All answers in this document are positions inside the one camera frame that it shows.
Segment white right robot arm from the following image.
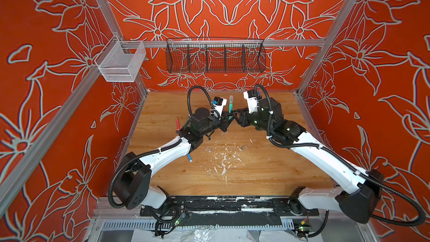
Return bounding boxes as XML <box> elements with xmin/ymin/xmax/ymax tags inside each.
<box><xmin>239</xmin><ymin>93</ymin><xmax>381</xmax><ymax>224</ymax></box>

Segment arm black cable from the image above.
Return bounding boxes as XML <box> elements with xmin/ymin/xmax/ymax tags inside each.
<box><xmin>253</xmin><ymin>83</ymin><xmax>427</xmax><ymax>227</ymax></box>
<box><xmin>107</xmin><ymin>85</ymin><xmax>216</xmax><ymax>209</ymax></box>

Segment aluminium frame rails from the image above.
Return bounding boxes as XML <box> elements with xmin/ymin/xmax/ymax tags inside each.
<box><xmin>1</xmin><ymin>0</ymin><xmax>357</xmax><ymax>217</ymax></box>

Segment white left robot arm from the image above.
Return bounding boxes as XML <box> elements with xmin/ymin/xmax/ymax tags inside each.
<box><xmin>107</xmin><ymin>108</ymin><xmax>239</xmax><ymax>210</ymax></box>

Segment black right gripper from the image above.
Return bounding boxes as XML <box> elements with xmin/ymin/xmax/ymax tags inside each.
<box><xmin>230</xmin><ymin>105</ymin><xmax>276</xmax><ymax>134</ymax></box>

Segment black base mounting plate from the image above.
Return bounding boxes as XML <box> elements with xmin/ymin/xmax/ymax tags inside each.
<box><xmin>139</xmin><ymin>195</ymin><xmax>320</xmax><ymax>217</ymax></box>

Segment clear plastic bin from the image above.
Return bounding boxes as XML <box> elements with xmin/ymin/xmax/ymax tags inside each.
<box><xmin>95</xmin><ymin>36</ymin><xmax>146</xmax><ymax>82</ymax></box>

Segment green pen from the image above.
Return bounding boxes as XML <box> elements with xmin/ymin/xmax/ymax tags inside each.
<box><xmin>228</xmin><ymin>101</ymin><xmax>233</xmax><ymax>113</ymax></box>

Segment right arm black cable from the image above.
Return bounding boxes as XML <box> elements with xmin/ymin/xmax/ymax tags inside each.
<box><xmin>253</xmin><ymin>83</ymin><xmax>427</xmax><ymax>227</ymax></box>

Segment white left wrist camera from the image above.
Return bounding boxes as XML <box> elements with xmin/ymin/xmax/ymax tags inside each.
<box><xmin>211</xmin><ymin>96</ymin><xmax>227</xmax><ymax>119</ymax></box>

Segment red pen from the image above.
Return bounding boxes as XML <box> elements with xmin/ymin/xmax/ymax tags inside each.
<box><xmin>176</xmin><ymin>118</ymin><xmax>181</xmax><ymax>131</ymax></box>

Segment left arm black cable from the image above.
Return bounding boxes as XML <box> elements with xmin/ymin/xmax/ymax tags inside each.
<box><xmin>107</xmin><ymin>85</ymin><xmax>216</xmax><ymax>209</ymax></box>

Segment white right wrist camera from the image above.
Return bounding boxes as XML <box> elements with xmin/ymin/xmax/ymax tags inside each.
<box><xmin>244</xmin><ymin>90</ymin><xmax>262</xmax><ymax>114</ymax></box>

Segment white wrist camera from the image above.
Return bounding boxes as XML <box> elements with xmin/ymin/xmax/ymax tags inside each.
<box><xmin>244</xmin><ymin>90</ymin><xmax>262</xmax><ymax>114</ymax></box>
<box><xmin>211</xmin><ymin>96</ymin><xmax>227</xmax><ymax>119</ymax></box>

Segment black wire basket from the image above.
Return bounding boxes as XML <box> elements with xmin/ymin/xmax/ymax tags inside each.
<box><xmin>165</xmin><ymin>38</ymin><xmax>267</xmax><ymax>74</ymax></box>

